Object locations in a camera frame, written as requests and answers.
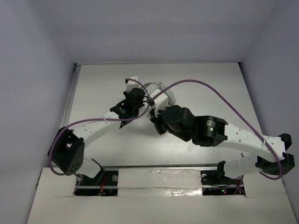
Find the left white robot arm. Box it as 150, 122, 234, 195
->
48, 88, 149, 176

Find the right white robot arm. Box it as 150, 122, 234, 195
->
149, 105, 295, 183

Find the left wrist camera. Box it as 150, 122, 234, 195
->
125, 76, 140, 92

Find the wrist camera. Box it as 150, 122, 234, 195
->
149, 89, 168, 111
125, 76, 140, 92

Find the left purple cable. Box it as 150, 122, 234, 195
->
48, 78, 151, 175

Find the purple cable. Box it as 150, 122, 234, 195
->
150, 79, 285, 180
48, 78, 151, 175

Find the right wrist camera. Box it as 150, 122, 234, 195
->
149, 89, 168, 111

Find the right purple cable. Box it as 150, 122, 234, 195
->
150, 79, 285, 180

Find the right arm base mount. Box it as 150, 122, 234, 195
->
200, 170, 246, 196

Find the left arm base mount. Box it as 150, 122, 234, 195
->
73, 166, 119, 196

